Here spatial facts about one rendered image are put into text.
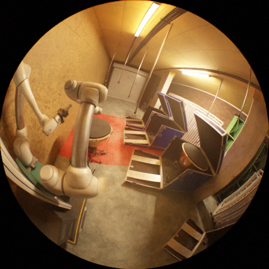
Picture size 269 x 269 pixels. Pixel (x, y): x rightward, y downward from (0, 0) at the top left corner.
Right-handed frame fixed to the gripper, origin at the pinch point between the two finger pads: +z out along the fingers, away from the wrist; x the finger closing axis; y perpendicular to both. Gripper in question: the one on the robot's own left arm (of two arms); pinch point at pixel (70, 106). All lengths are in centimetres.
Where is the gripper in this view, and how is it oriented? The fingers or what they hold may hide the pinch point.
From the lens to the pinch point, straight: 97.2
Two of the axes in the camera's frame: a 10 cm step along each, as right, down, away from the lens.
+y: 2.4, -5.5, -8.0
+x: -9.3, -3.7, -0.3
